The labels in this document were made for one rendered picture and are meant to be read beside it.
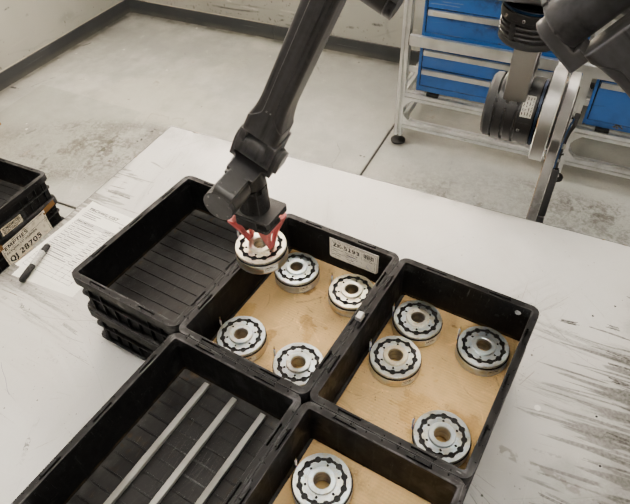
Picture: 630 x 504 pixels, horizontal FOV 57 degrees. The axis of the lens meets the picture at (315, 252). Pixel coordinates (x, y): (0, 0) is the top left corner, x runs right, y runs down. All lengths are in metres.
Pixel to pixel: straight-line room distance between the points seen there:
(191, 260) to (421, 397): 0.63
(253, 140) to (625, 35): 0.53
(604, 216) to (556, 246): 1.32
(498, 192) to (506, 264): 1.39
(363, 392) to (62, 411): 0.67
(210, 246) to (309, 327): 0.36
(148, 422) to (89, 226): 0.79
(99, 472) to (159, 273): 0.48
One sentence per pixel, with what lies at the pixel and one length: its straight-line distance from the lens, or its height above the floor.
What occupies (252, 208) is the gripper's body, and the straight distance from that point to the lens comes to 1.04.
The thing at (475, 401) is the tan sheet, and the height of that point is 0.83.
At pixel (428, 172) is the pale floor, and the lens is 3.04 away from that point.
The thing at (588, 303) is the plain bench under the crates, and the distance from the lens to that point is 1.59.
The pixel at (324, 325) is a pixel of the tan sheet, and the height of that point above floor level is 0.83.
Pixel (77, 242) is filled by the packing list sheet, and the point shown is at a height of 0.70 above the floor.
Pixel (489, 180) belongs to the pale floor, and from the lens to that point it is 3.05.
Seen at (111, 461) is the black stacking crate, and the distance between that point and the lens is 1.17.
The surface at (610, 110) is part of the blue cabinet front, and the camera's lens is 2.95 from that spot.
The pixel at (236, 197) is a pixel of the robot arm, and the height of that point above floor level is 1.23.
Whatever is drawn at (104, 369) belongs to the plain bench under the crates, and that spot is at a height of 0.70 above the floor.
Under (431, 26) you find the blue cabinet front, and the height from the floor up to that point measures 0.65.
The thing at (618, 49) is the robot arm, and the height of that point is 1.54.
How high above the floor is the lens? 1.82
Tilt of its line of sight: 45 degrees down
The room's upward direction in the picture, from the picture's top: 2 degrees counter-clockwise
